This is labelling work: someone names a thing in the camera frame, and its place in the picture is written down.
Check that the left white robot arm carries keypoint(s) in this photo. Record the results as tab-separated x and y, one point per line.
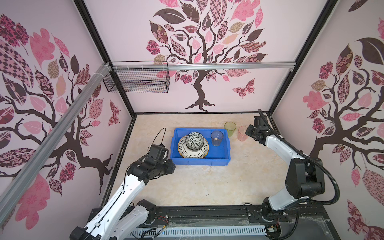
110	223

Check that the green black patterned bowl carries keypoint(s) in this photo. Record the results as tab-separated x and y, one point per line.
195	141

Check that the pink transparent cup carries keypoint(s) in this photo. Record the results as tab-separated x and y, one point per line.
242	133

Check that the green transparent cup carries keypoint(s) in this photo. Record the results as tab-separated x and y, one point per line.
230	127

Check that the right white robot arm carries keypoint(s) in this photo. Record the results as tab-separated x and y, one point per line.
304	179

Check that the aluminium rail left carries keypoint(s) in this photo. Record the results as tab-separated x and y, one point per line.
22	181

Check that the white slotted cable duct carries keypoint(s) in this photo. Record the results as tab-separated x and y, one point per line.
194	232

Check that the aluminium rail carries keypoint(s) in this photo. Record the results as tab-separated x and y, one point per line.
22	181
222	66

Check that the dotted plate yellow rim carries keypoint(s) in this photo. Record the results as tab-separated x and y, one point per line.
186	153

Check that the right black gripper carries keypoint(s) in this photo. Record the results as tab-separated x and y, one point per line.
248	129

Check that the yellow transparent cup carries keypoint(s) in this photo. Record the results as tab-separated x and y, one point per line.
216	138

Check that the aluminium rail back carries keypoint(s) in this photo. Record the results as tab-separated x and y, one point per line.
222	66

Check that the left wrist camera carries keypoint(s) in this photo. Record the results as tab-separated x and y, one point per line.
158	152

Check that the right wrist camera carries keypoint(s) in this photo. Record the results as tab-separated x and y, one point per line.
261	121

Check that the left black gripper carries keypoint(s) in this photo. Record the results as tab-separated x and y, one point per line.
170	169

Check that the black wire basket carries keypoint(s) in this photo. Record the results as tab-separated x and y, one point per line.
138	77

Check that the blue plastic bin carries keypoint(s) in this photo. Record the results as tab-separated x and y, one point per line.
217	156

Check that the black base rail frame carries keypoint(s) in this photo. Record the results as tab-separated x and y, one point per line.
301	222

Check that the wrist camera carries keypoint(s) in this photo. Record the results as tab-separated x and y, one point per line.
261	121
158	152

